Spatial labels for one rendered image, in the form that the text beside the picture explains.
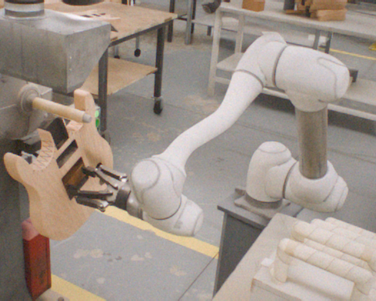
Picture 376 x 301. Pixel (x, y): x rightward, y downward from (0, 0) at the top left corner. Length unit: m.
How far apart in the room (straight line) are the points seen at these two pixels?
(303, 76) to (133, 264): 1.71
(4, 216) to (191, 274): 1.26
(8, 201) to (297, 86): 1.06
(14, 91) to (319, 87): 0.87
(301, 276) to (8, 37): 0.90
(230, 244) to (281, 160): 0.43
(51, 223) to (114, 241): 1.54
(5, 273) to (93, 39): 1.07
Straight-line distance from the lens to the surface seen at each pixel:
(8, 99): 1.57
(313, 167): 1.88
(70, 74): 1.28
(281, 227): 1.67
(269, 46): 1.61
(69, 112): 1.51
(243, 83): 1.56
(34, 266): 2.18
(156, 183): 1.23
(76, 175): 1.59
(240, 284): 1.43
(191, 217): 1.37
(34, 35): 1.31
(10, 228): 2.01
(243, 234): 2.17
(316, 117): 1.68
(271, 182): 2.06
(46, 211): 1.54
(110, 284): 2.80
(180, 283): 2.83
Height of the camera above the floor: 1.85
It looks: 26 degrees down
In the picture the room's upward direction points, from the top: 5 degrees clockwise
